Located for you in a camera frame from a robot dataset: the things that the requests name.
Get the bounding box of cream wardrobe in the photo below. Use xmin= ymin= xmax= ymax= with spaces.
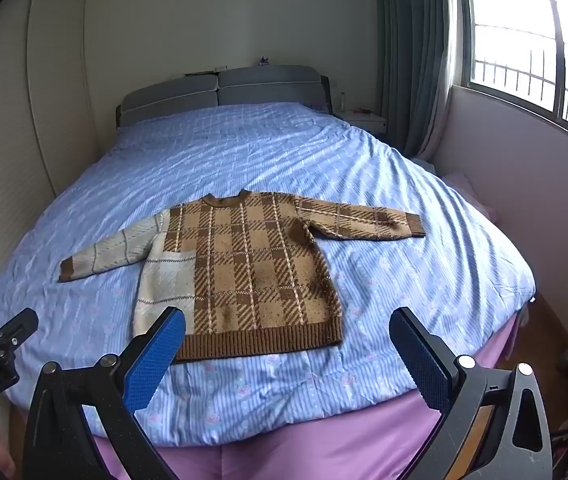
xmin=0 ymin=0 xmax=97 ymax=311

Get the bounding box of white nightstand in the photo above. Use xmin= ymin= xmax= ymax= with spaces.
xmin=336 ymin=107 xmax=387 ymax=136

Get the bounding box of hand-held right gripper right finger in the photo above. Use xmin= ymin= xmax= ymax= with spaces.
xmin=389 ymin=306 xmax=554 ymax=480

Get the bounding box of bed with blue floral quilt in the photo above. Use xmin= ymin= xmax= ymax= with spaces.
xmin=0 ymin=101 xmax=536 ymax=448

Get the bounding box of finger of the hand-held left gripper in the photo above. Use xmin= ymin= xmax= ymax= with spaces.
xmin=0 ymin=308 xmax=39 ymax=361

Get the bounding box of pink bed sheet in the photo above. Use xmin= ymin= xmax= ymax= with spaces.
xmin=84 ymin=310 xmax=530 ymax=480

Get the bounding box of pink cloth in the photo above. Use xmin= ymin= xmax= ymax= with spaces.
xmin=443 ymin=171 xmax=496 ymax=222

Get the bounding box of barred window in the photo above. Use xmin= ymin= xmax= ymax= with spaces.
xmin=456 ymin=0 xmax=568 ymax=151

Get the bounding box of brown plaid knit sweater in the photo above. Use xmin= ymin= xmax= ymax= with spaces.
xmin=58 ymin=189 xmax=425 ymax=362

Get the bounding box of grey padded headboard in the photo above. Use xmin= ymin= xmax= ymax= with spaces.
xmin=115 ymin=64 xmax=333 ymax=131

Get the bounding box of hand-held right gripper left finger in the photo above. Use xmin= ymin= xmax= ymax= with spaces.
xmin=22 ymin=306 xmax=187 ymax=480

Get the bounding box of grey curtain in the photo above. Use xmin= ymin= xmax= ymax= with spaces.
xmin=374 ymin=0 xmax=465 ymax=161

